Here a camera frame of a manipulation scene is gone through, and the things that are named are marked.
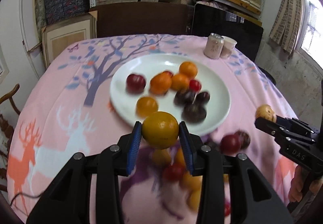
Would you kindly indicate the orange mandarin back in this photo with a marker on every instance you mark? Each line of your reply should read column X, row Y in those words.
column 188, row 69

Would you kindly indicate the pink deer print tablecloth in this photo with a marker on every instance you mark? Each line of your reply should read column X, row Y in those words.
column 70, row 110

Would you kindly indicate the yellow-orange citrus fruit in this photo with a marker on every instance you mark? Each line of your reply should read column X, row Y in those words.
column 160, row 130

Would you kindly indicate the wooden chair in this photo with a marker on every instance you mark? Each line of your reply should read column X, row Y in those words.
column 9, row 110

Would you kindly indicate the yellow-orange citrus on plate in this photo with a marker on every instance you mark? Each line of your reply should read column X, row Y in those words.
column 146, row 106

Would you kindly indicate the framed beige panel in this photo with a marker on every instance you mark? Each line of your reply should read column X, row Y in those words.
column 58, row 36

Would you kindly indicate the pale yellow passion fruit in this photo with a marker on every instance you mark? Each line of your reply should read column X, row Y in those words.
column 266, row 111

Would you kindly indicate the pink drink can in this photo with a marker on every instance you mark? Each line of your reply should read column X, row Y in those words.
column 214, row 46

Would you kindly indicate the dark red plum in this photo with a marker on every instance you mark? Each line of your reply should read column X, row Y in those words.
column 135, row 83

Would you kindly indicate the beige patterned curtain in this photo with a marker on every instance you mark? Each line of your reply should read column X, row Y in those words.
column 287, row 25

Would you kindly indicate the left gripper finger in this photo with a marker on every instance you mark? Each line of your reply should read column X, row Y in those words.
column 269, row 127
column 284, row 120

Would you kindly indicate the dark brown wooden board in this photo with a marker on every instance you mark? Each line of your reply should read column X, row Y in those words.
column 121, row 19

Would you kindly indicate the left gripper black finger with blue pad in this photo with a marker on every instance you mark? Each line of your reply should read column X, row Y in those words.
column 67, row 198
column 251, row 196

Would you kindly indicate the black monitor screen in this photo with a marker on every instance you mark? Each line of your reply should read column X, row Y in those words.
column 207, row 20

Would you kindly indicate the dark wrinkled passion fruit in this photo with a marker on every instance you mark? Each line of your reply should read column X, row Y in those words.
column 202, row 98

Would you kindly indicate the dark purple passion fruit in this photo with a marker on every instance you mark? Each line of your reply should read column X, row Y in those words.
column 184, row 97

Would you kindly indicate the person's right hand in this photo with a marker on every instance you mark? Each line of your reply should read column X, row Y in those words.
column 297, row 183

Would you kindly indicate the large orange mandarin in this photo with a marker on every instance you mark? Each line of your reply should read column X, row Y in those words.
column 160, row 83

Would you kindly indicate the white paper cup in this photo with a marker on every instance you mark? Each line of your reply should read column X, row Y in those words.
column 228, row 47

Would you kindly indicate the small red tomato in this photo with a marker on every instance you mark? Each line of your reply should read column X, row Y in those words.
column 195, row 85

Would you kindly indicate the dark passion fruit front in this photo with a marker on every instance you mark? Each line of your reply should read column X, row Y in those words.
column 194, row 113

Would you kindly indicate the small yellow citrus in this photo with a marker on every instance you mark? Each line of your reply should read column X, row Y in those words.
column 161, row 158

